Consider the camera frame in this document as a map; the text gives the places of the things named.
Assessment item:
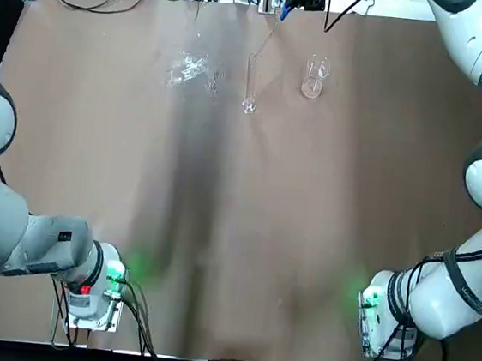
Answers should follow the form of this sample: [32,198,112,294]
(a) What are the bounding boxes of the glass pipette with blue bulb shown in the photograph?
[251,0,296,64]

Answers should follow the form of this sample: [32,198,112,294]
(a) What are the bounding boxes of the clear glass graduated cylinder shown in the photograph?
[239,52,263,117]

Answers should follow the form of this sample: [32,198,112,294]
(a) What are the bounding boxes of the clear glass beaker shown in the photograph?
[299,52,334,101]

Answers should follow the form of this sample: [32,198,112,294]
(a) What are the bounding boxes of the black base power cable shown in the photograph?
[45,270,166,358]
[361,245,461,361]

